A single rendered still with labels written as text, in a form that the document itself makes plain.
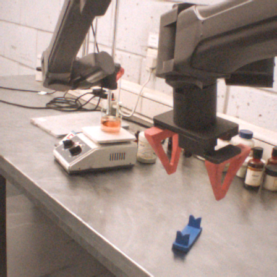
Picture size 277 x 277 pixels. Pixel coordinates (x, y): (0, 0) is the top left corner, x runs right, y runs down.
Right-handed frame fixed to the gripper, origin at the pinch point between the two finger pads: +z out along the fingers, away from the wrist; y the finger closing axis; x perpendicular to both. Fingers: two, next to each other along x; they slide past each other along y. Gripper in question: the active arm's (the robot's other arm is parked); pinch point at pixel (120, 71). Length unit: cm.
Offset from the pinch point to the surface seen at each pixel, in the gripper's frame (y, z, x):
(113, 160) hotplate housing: -4.5, -6.3, 22.9
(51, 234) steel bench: 62, 39, 93
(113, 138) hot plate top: -3.6, -5.8, 17.1
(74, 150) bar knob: 2.9, -13.8, 20.3
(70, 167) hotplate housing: 1.0, -17.2, 23.8
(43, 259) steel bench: 50, 22, 93
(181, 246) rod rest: -39, -28, 25
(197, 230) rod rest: -38, -20, 25
